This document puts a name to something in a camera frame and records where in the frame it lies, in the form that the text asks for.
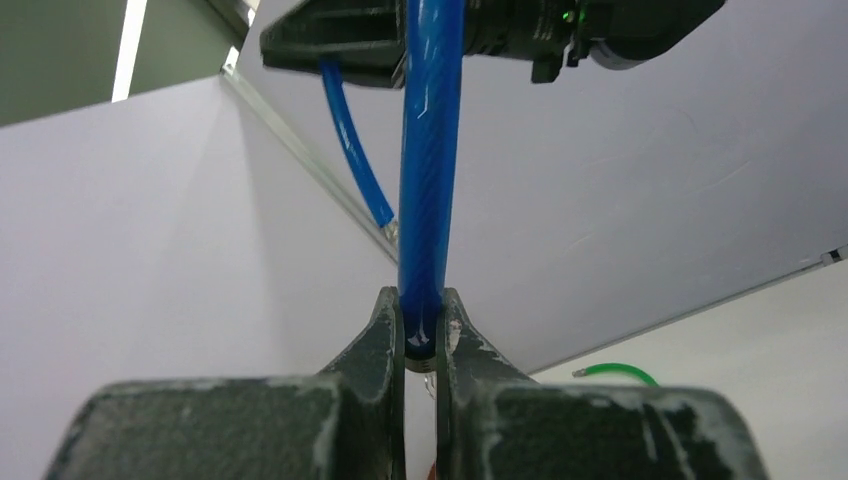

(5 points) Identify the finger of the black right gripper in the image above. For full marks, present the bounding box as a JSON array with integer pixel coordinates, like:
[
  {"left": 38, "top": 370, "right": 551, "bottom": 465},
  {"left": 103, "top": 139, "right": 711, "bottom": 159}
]
[{"left": 259, "top": 0, "right": 406, "bottom": 90}]

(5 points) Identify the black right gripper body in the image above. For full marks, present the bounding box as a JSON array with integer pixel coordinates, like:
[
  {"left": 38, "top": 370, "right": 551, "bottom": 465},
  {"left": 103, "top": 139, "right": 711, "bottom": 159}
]
[{"left": 463, "top": 0, "right": 579, "bottom": 83}]

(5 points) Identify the blue cable lock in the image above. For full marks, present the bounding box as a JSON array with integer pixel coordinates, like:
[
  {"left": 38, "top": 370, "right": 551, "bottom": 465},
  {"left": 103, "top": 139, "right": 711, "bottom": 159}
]
[{"left": 320, "top": 1, "right": 465, "bottom": 373}]

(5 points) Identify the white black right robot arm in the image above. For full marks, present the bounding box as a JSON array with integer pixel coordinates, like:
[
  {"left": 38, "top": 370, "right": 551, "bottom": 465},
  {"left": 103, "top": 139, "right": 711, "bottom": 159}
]
[{"left": 259, "top": 1, "right": 724, "bottom": 89}]

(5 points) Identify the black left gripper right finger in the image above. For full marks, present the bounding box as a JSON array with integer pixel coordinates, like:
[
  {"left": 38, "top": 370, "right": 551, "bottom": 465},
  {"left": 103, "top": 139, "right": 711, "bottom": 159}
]
[{"left": 436, "top": 288, "right": 768, "bottom": 479}]

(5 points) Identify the green cable lock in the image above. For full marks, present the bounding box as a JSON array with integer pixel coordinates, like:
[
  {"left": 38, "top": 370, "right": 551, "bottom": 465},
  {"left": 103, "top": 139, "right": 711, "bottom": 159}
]
[{"left": 572, "top": 362, "right": 659, "bottom": 387}]

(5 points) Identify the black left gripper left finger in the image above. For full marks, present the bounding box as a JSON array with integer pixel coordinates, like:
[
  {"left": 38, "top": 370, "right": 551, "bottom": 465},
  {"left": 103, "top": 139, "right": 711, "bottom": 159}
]
[{"left": 45, "top": 287, "right": 406, "bottom": 479}]

